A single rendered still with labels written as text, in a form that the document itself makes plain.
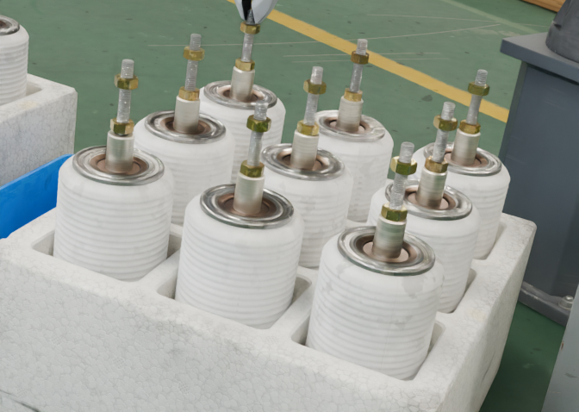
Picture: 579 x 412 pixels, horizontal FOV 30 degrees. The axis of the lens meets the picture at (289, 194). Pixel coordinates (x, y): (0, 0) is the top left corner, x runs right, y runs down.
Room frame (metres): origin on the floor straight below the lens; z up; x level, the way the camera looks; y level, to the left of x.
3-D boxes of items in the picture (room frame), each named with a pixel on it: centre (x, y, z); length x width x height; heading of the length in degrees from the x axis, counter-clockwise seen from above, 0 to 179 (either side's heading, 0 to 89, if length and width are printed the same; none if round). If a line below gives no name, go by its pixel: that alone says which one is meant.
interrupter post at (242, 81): (1.04, 0.07, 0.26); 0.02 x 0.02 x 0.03
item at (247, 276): (0.78, 0.03, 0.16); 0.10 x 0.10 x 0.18
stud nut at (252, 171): (0.78, 0.03, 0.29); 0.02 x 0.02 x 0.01; 20
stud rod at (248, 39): (1.04, 0.07, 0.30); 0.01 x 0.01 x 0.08
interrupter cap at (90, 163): (0.82, 0.14, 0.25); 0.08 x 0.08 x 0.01
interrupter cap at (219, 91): (1.04, 0.07, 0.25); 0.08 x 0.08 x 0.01
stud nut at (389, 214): (0.74, -0.08, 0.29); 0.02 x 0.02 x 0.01; 22
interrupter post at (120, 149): (0.82, 0.14, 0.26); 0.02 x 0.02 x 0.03
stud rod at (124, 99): (0.82, 0.14, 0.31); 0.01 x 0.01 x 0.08
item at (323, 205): (0.89, -0.01, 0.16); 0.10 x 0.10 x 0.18
